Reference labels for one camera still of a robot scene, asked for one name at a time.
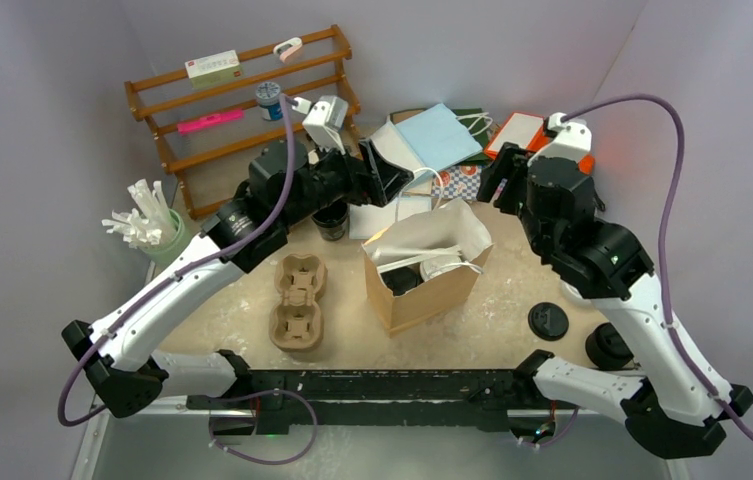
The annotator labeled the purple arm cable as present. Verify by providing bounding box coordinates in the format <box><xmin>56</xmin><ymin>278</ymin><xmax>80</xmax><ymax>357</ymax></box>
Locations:
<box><xmin>518</xmin><ymin>93</ymin><xmax>753</xmax><ymax>472</ymax></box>
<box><xmin>57</xmin><ymin>94</ymin><xmax>319</xmax><ymax>466</ymax></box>

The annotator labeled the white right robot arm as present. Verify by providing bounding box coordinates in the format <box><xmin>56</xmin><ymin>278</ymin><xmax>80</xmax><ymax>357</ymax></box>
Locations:
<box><xmin>477</xmin><ymin>113</ymin><xmax>753</xmax><ymax>459</ymax></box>

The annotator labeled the pink highlighter marker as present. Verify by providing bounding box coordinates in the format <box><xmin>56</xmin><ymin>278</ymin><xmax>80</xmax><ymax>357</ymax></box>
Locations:
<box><xmin>177</xmin><ymin>109</ymin><xmax>244</xmax><ymax>135</ymax></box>

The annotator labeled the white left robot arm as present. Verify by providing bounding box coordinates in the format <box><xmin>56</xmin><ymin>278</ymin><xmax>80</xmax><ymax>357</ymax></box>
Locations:
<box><xmin>62</xmin><ymin>95</ymin><xmax>413</xmax><ymax>418</ymax></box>

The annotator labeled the light blue paper bag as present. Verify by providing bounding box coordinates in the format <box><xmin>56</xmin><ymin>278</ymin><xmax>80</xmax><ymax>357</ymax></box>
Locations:
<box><xmin>349</xmin><ymin>103</ymin><xmax>493</xmax><ymax>240</ymax></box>

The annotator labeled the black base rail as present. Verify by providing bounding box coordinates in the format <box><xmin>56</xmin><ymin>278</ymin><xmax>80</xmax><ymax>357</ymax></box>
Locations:
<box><xmin>187</xmin><ymin>369</ymin><xmax>568</xmax><ymax>443</ymax></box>

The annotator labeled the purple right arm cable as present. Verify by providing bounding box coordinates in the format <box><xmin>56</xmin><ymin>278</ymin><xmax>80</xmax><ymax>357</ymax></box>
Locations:
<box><xmin>518</xmin><ymin>93</ymin><xmax>753</xmax><ymax>472</ymax></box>

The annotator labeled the white lid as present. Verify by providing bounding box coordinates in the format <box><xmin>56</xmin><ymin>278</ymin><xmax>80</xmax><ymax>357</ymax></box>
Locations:
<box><xmin>419</xmin><ymin>255</ymin><xmax>464</xmax><ymax>282</ymax></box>

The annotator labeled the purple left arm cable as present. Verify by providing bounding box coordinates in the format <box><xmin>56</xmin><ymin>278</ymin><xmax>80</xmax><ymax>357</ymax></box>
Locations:
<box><xmin>57</xmin><ymin>94</ymin><xmax>319</xmax><ymax>466</ymax></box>

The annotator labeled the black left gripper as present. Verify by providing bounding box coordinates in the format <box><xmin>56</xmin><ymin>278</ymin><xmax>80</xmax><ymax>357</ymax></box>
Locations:
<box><xmin>279</xmin><ymin>131</ymin><xmax>411</xmax><ymax>229</ymax></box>

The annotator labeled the black paper cup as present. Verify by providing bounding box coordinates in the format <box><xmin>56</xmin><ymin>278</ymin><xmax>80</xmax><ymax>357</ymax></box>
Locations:
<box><xmin>311</xmin><ymin>200</ymin><xmax>349</xmax><ymax>241</ymax></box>

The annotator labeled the brown pulp cup carrier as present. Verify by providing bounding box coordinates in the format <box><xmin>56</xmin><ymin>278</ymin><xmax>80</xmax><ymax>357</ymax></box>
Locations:
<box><xmin>269</xmin><ymin>254</ymin><xmax>328</xmax><ymax>352</ymax></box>

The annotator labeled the white green box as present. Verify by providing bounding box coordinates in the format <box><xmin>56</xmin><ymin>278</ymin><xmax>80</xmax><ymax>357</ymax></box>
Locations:
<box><xmin>184</xmin><ymin>50</ymin><xmax>242</xmax><ymax>90</ymax></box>

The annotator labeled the pink white small device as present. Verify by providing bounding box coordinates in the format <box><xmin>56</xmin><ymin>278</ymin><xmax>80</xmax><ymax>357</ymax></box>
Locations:
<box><xmin>273</xmin><ymin>37</ymin><xmax>303</xmax><ymax>64</ymax></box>

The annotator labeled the blue white jar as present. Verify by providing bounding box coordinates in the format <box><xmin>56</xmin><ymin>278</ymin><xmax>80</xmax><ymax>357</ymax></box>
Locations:
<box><xmin>255</xmin><ymin>81</ymin><xmax>283</xmax><ymax>121</ymax></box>

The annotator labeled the wooden shelf rack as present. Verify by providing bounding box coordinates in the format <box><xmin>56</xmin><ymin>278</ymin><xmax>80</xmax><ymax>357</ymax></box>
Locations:
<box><xmin>124</xmin><ymin>25</ymin><xmax>363</xmax><ymax>220</ymax></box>

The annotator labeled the checkered blue white bag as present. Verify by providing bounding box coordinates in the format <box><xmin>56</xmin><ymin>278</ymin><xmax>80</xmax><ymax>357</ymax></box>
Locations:
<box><xmin>430</xmin><ymin>165</ymin><xmax>482</xmax><ymax>202</ymax></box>

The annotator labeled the green cup with straws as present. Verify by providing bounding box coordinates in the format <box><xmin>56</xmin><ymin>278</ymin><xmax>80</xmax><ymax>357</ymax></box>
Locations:
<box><xmin>101</xmin><ymin>179</ymin><xmax>190</xmax><ymax>269</ymax></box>

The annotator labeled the kraft brown paper bag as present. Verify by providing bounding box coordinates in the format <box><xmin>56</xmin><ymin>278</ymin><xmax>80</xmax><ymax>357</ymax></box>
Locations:
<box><xmin>361</xmin><ymin>166</ymin><xmax>495</xmax><ymax>338</ymax></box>

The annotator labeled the orange paper bag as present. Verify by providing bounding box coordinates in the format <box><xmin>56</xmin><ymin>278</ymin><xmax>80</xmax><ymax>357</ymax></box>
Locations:
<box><xmin>484</xmin><ymin>112</ymin><xmax>595</xmax><ymax>175</ymax></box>

